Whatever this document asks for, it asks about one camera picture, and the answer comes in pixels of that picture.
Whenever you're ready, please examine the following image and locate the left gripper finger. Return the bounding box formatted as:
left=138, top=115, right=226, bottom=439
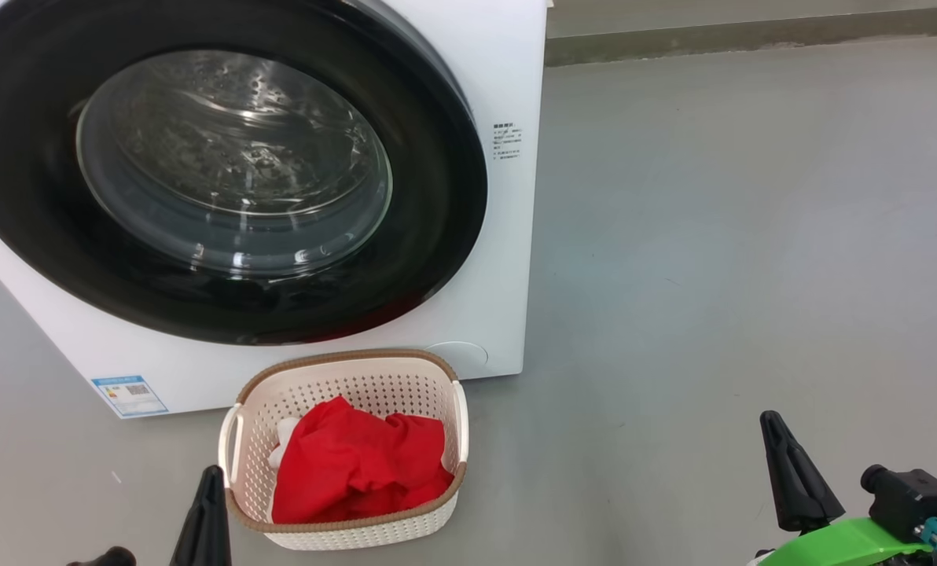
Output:
left=170, top=465, right=214, bottom=566
left=201, top=465, right=232, bottom=566

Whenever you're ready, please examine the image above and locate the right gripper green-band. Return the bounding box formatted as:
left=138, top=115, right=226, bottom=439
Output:
left=759, top=410, right=933, bottom=566

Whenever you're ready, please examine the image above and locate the white garment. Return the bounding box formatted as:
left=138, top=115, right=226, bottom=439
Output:
left=268, top=417, right=304, bottom=472

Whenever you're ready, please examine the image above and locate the red garment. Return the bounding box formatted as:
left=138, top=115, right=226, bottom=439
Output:
left=270, top=395, right=455, bottom=525

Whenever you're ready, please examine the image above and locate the washing machine glass door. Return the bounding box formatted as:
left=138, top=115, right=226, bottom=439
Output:
left=0, top=0, right=489, bottom=347

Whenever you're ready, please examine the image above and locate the cream perforated laundry basket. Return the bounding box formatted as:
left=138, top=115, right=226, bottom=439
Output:
left=218, top=349, right=469, bottom=551

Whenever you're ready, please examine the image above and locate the white front-load washing machine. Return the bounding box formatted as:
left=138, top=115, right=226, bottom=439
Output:
left=0, top=0, right=548, bottom=419

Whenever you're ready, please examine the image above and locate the blue energy label sticker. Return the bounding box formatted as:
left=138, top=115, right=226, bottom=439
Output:
left=91, top=375, right=169, bottom=419

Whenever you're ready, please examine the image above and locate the round white filter cover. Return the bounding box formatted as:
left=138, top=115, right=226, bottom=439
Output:
left=425, top=340, right=489, bottom=380

